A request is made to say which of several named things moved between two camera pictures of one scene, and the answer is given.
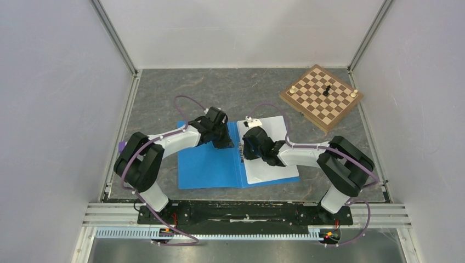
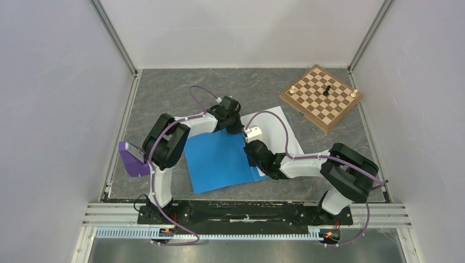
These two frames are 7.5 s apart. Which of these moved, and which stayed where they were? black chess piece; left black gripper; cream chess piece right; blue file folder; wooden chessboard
Moved: blue file folder; left black gripper
Stayed: black chess piece; wooden chessboard; cream chess piece right
